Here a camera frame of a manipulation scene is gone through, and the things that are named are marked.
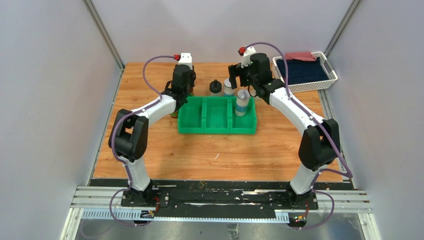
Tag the green three-compartment plastic bin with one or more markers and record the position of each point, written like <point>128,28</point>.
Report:
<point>215,115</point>

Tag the white perforated plastic basket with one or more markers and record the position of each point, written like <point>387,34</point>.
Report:
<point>280,70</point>

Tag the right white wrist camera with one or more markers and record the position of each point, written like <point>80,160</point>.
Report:
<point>246,52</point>

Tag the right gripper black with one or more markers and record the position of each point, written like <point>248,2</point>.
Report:
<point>235,70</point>

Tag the pink folded cloth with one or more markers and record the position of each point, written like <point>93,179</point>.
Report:
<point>305,56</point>

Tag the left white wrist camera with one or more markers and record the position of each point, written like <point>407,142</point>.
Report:
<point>184,58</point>

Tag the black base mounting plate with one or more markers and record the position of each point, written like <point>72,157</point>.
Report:
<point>226,201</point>

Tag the silver-lid jar in bin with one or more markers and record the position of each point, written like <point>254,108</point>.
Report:
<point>242,101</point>

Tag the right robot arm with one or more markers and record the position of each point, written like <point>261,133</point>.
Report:
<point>320,138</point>

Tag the right black-spout seasoning jar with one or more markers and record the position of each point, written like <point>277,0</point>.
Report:
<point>253,93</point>

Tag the dark blue folded cloth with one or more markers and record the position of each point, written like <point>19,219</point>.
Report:
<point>302,72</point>

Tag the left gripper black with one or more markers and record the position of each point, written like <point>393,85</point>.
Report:
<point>191,76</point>

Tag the aluminium rail frame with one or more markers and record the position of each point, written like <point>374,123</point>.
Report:
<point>88,219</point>

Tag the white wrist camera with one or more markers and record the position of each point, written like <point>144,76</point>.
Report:
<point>246,52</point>
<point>184,58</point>

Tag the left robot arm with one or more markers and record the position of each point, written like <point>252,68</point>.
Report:
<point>129,137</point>

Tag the black-spout seasoning jar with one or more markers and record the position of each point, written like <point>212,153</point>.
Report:
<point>215,88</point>
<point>253,93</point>

